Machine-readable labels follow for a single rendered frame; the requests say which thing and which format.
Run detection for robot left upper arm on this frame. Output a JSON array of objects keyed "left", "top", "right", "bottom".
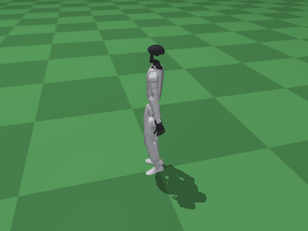
[{"left": 148, "top": 72, "right": 159, "bottom": 104}]

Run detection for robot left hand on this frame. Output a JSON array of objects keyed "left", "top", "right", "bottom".
[{"left": 154, "top": 120, "right": 165, "bottom": 136}]

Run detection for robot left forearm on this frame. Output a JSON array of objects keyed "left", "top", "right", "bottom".
[{"left": 151, "top": 98, "right": 162, "bottom": 124}]

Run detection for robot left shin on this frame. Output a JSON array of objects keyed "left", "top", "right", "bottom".
[{"left": 147, "top": 145, "right": 160, "bottom": 169}]

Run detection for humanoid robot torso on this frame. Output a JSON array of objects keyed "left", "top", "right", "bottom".
[{"left": 146, "top": 65, "right": 164, "bottom": 117}]

